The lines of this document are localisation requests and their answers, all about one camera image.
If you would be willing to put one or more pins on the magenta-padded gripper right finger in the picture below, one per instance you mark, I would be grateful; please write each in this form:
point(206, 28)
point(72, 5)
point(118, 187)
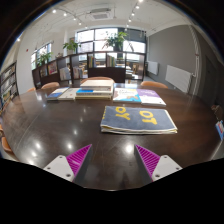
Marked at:
point(149, 160)

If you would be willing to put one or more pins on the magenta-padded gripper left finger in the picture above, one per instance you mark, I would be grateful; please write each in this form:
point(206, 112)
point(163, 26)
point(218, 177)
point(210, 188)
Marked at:
point(78, 160)

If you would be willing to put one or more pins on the grey towel with yellow letters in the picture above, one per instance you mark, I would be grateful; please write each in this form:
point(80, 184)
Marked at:
point(138, 121)

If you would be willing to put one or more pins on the purple and white book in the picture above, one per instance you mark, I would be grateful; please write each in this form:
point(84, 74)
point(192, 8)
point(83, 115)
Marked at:
point(151, 97)

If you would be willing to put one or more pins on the yellowish flat book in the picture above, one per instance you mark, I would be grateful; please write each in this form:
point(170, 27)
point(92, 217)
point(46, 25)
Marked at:
point(93, 97)

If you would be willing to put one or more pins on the thick blue-spined book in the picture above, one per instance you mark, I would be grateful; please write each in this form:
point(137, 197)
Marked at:
point(93, 92)

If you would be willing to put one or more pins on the blue-cover book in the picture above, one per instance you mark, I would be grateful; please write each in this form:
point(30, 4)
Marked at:
point(56, 94)

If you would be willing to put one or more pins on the orange chair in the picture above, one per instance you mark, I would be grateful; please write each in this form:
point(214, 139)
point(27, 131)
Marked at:
point(6, 144)
point(50, 85)
point(97, 78)
point(31, 89)
point(154, 85)

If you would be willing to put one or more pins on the blue and white box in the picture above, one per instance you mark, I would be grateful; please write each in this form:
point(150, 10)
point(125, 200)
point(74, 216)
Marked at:
point(220, 129)

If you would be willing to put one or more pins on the brown chair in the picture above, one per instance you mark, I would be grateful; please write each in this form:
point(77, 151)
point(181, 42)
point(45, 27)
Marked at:
point(218, 112)

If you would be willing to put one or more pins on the large white radiator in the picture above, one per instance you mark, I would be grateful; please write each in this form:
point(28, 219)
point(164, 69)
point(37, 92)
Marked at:
point(178, 77)

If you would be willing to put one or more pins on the dark open shelf unit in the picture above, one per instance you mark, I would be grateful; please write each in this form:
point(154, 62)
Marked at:
point(106, 72)

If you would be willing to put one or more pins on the small white radiator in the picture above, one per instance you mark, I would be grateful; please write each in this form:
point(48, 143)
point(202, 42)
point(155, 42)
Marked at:
point(153, 67)

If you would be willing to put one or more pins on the small potted plant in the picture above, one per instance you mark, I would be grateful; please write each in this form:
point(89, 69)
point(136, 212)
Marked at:
point(44, 58)

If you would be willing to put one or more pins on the medium potted plant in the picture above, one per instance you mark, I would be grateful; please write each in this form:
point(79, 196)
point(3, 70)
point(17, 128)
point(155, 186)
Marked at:
point(71, 45)

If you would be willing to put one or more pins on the large potted plant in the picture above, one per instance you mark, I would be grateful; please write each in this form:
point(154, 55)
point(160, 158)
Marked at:
point(116, 40)

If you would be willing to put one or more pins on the ceiling spot lights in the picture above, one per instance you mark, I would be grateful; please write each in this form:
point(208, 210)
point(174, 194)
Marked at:
point(133, 14)

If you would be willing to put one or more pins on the ceiling air conditioner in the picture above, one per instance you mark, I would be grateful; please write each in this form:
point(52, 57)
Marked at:
point(100, 14)

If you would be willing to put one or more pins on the tall wall bookshelf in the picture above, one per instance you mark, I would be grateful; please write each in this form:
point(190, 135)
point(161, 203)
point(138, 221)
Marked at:
point(8, 85)

